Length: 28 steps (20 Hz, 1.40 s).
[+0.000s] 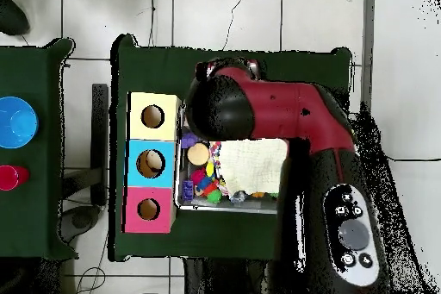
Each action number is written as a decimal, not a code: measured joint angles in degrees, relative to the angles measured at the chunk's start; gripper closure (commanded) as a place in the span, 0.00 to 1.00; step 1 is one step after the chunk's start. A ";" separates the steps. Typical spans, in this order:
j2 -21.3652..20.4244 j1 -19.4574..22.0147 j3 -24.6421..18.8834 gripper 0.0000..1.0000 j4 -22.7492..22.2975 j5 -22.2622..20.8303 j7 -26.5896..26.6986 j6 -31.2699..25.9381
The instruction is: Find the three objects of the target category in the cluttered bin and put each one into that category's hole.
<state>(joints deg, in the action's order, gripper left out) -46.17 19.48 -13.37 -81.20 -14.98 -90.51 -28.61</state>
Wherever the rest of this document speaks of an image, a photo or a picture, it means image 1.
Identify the black power cable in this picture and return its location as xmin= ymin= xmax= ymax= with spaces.
xmin=387 ymin=156 xmax=441 ymax=163

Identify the shallow clear mesh bin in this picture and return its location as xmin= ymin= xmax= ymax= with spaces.
xmin=173 ymin=100 xmax=289 ymax=215

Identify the blue plastic brick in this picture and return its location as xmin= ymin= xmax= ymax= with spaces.
xmin=181 ymin=179 xmax=195 ymax=202

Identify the purple toy block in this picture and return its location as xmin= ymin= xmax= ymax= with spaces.
xmin=180 ymin=132 xmax=201 ymax=149

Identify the cream waffle cloth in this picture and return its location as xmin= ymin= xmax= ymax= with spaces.
xmin=218 ymin=138 xmax=289 ymax=196

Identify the blue plastic bowl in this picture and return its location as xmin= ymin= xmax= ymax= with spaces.
xmin=0 ymin=96 xmax=40 ymax=150

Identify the red plastic cup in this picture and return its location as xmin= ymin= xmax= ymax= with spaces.
xmin=0 ymin=165 xmax=31 ymax=192

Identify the dark green table cloth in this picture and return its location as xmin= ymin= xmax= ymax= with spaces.
xmin=0 ymin=37 xmax=79 ymax=262
xmin=109 ymin=33 xmax=353 ymax=263

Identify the grey stand foot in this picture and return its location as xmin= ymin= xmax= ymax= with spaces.
xmin=59 ymin=204 xmax=102 ymax=243

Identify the round tan wooden disc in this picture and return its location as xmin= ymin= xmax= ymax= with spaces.
xmin=186 ymin=142 xmax=211 ymax=166

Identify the pink spiky ball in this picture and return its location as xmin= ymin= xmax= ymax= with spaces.
xmin=189 ymin=168 xmax=207 ymax=185

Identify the person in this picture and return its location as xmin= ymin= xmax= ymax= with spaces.
xmin=0 ymin=0 xmax=31 ymax=36

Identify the wooden box with three holes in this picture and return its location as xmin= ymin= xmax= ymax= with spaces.
xmin=122 ymin=91 xmax=183 ymax=234

